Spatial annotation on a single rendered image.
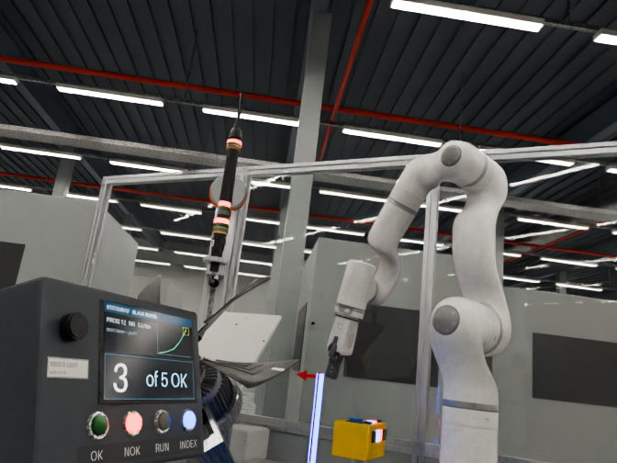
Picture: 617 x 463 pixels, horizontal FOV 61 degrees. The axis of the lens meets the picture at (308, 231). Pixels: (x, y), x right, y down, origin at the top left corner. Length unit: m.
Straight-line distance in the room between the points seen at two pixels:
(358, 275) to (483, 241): 0.37
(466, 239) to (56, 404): 0.97
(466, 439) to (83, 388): 0.85
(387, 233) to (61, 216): 2.47
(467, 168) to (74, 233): 2.65
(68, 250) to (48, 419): 2.94
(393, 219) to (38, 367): 1.06
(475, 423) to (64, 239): 2.78
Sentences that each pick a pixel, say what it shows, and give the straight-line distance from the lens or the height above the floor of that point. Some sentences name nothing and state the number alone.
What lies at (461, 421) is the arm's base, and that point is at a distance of 1.23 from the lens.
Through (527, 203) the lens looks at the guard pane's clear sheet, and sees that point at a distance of 2.01.
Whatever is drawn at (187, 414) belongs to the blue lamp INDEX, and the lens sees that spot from 0.71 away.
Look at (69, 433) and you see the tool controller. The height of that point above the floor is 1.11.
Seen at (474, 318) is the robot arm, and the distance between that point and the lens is 1.19.
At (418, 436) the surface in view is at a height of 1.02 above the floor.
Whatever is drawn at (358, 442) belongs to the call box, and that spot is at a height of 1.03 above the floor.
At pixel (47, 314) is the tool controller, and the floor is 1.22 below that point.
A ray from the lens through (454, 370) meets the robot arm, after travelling 1.23.
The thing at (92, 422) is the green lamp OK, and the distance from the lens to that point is 0.60.
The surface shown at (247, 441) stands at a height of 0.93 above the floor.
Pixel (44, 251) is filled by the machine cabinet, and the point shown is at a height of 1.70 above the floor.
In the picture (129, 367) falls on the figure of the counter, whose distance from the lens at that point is 0.65.
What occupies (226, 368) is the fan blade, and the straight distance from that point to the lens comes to 1.33.
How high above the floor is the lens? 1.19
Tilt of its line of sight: 15 degrees up
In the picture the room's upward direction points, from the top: 7 degrees clockwise
